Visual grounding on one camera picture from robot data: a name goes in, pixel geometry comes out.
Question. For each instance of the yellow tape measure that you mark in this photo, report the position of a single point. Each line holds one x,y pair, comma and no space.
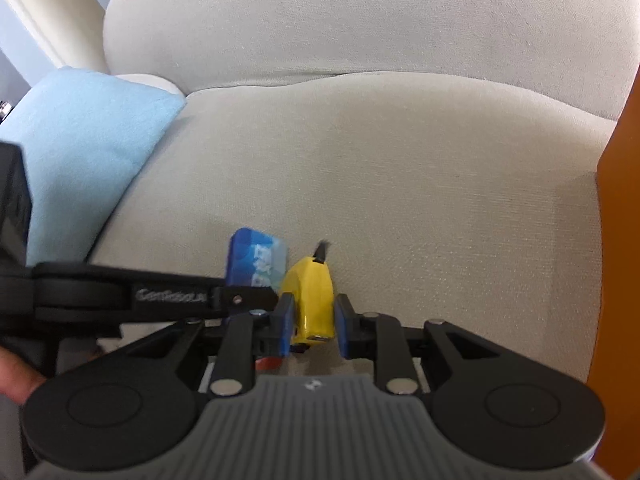
312,295

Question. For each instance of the small dark device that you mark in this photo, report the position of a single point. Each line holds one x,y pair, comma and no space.
5,109

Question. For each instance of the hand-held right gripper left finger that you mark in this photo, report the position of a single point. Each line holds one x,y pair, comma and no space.
287,325

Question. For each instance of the small red object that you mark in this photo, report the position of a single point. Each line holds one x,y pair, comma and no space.
270,363

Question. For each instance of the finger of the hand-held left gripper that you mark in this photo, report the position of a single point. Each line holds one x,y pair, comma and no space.
250,299

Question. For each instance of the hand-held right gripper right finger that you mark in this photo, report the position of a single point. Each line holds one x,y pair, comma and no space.
342,330

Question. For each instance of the blue mint tin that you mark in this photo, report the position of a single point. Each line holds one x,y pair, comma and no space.
255,257

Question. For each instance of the person's left hand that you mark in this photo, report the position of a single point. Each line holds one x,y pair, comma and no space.
20,377

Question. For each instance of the white cushion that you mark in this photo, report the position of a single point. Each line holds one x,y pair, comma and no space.
155,84

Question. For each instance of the beige sofa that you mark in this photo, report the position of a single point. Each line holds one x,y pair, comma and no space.
375,160

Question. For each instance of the light blue pillow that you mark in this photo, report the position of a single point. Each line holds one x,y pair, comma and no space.
85,150

